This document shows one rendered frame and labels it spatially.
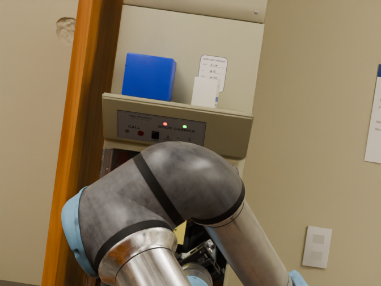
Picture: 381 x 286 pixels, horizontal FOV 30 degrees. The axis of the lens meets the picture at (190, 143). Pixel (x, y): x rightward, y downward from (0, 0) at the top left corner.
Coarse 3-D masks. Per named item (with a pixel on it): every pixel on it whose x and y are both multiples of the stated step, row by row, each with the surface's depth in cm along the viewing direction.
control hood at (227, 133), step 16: (112, 96) 148; (128, 96) 148; (112, 112) 151; (144, 112) 150; (160, 112) 150; (176, 112) 149; (192, 112) 148; (208, 112) 148; (224, 112) 148; (240, 112) 148; (112, 128) 155; (208, 128) 151; (224, 128) 151; (240, 128) 150; (208, 144) 155; (224, 144) 154; (240, 144) 154
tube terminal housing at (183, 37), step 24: (120, 24) 159; (144, 24) 159; (168, 24) 159; (192, 24) 158; (216, 24) 158; (240, 24) 158; (120, 48) 159; (144, 48) 159; (168, 48) 159; (192, 48) 159; (216, 48) 158; (240, 48) 158; (120, 72) 159; (192, 72) 159; (240, 72) 158; (240, 96) 159; (120, 144) 160; (144, 144) 160; (240, 168) 159
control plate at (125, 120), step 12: (120, 120) 153; (132, 120) 152; (144, 120) 152; (156, 120) 151; (168, 120) 151; (180, 120) 150; (192, 120) 150; (120, 132) 156; (132, 132) 155; (144, 132) 155; (168, 132) 154; (180, 132) 153; (192, 132) 153; (204, 132) 152
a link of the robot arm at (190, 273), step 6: (186, 270) 130; (192, 270) 129; (198, 270) 130; (192, 276) 124; (198, 276) 125; (204, 276) 128; (192, 282) 121; (198, 282) 122; (204, 282) 123; (210, 282) 129
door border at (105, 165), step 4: (108, 152) 159; (112, 152) 159; (104, 156) 159; (108, 156) 159; (112, 156) 159; (100, 160) 159; (104, 160) 159; (108, 160) 159; (100, 164) 159; (104, 164) 159; (108, 164) 159; (100, 168) 159; (104, 168) 159; (108, 168) 159; (104, 172) 159; (108, 172) 159; (88, 276) 161; (84, 280) 160; (88, 280) 161; (92, 280) 161; (84, 284) 160; (88, 284) 161; (92, 284) 161
